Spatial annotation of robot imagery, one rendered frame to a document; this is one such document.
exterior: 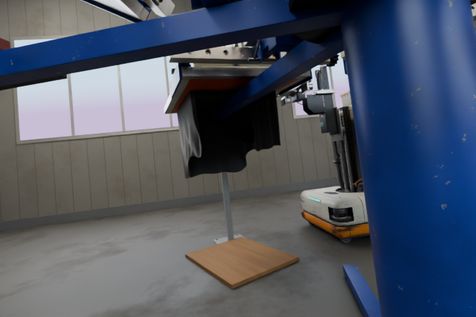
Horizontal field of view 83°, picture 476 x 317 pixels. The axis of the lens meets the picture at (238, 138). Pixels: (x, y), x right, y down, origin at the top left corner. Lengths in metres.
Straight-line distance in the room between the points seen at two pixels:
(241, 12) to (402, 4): 0.27
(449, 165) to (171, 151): 3.73
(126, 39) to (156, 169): 3.47
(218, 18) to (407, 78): 0.35
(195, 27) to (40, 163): 4.06
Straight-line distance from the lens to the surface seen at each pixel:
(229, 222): 2.09
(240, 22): 0.57
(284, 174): 4.22
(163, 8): 0.96
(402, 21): 0.52
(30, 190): 4.57
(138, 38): 0.63
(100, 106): 4.27
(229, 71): 1.12
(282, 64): 0.88
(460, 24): 0.55
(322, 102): 2.09
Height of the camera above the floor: 0.63
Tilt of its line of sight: 4 degrees up
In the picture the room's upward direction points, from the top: 6 degrees counter-clockwise
